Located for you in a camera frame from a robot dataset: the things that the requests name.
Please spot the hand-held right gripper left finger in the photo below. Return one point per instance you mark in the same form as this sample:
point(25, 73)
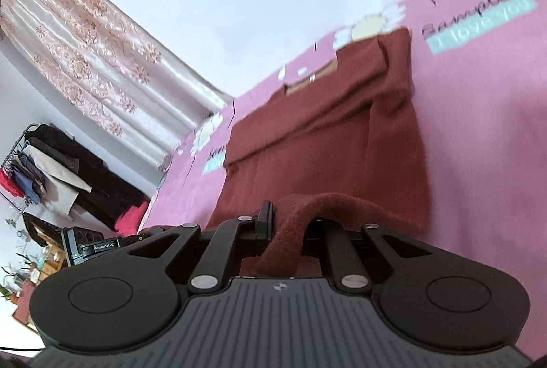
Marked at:
point(267, 227)

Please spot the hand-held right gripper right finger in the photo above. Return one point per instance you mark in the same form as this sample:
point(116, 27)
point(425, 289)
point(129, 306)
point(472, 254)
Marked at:
point(331, 239)

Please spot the reddish-brown knit sweater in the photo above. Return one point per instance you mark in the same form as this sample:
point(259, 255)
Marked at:
point(320, 137)

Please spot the metal clothes rack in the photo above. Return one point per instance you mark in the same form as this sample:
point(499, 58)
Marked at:
point(19, 139)

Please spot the red crumpled cloth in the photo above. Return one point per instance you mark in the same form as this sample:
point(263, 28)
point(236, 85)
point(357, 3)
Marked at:
point(130, 219)

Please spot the wooden side table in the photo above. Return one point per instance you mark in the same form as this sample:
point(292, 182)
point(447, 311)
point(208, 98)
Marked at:
point(47, 269)

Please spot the beige hanging garment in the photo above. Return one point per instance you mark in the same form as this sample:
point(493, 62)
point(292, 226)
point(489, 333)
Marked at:
point(64, 186)

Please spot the black hanging garment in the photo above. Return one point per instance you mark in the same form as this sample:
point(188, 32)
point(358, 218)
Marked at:
point(102, 180)

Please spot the blue hanging garment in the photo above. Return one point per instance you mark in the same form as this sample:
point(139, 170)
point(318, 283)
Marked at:
point(27, 184)

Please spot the green potted plant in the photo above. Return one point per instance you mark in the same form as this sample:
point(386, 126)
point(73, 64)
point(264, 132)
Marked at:
point(5, 286)

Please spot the red hanging garment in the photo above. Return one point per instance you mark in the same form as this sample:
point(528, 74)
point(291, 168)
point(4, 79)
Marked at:
point(9, 184)

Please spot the pink printed bedsheet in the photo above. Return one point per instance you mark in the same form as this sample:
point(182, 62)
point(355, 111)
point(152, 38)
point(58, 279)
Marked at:
point(470, 137)

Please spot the cream floral curtain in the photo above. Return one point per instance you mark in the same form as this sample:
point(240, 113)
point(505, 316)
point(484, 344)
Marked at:
point(85, 30)

